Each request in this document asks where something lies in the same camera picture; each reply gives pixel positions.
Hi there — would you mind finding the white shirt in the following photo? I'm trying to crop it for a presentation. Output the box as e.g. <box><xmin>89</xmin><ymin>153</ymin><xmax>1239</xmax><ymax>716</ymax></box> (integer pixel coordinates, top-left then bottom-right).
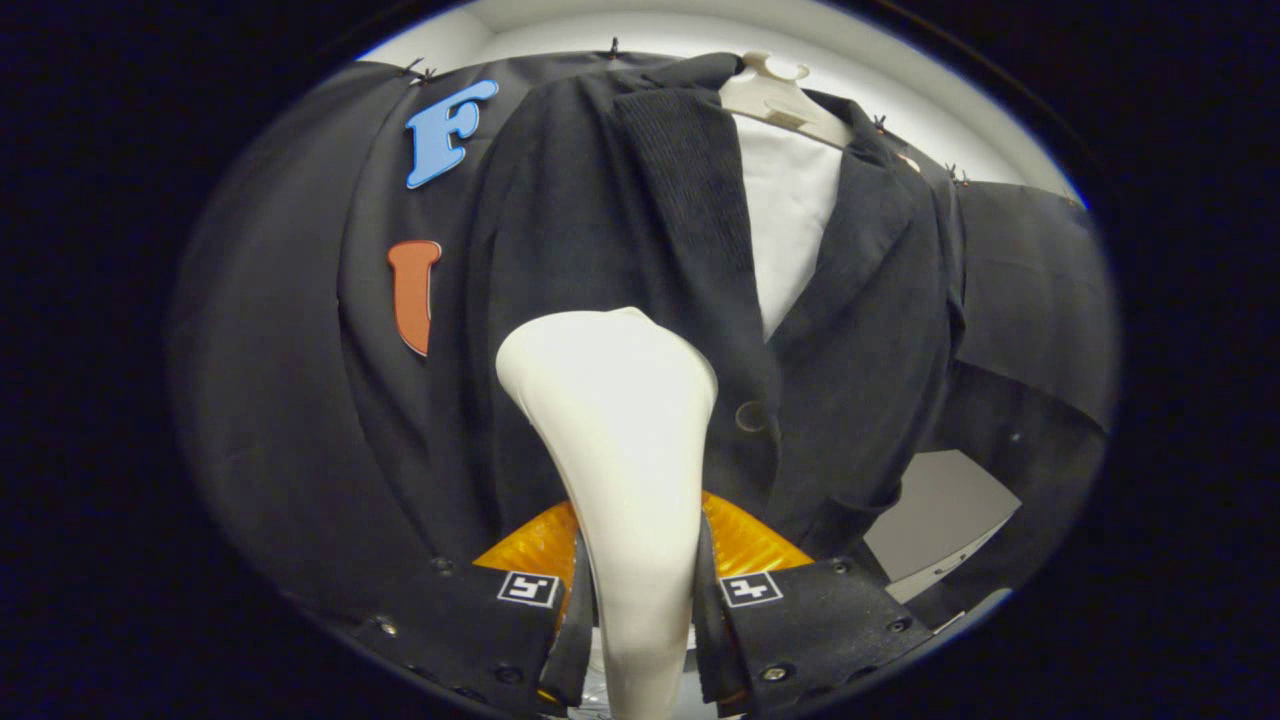
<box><xmin>733</xmin><ymin>113</ymin><xmax>844</xmax><ymax>341</ymax></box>

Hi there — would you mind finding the black blazer jacket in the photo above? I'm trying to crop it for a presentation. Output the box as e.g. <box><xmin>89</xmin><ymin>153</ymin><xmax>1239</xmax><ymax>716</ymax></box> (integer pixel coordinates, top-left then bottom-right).
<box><xmin>335</xmin><ymin>52</ymin><xmax>966</xmax><ymax>601</ymax></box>

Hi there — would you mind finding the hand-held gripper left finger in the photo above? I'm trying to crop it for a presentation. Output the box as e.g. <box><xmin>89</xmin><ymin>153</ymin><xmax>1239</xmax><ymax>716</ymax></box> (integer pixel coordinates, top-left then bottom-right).
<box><xmin>350</xmin><ymin>500</ymin><xmax>598</xmax><ymax>717</ymax></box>

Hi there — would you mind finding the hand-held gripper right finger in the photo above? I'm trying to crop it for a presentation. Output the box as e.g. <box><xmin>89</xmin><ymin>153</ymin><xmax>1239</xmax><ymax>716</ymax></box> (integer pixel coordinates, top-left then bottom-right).
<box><xmin>693</xmin><ymin>490</ymin><xmax>936</xmax><ymax>713</ymax></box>

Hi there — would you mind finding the grey cabinet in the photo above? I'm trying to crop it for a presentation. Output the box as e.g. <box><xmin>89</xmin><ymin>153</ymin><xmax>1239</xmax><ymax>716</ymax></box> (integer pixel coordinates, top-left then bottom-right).
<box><xmin>863</xmin><ymin>448</ymin><xmax>1023</xmax><ymax>606</ymax></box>

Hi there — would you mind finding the white clothes hanger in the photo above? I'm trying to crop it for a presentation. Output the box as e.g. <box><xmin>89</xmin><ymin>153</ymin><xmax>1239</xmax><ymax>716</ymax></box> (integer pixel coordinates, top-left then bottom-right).
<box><xmin>718</xmin><ymin>50</ymin><xmax>853</xmax><ymax>149</ymax></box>

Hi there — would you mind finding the black backdrop cloth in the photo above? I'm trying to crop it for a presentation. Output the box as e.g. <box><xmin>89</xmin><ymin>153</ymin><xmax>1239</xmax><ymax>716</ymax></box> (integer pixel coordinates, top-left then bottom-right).
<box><xmin>165</xmin><ymin>50</ymin><xmax>1119</xmax><ymax>631</ymax></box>

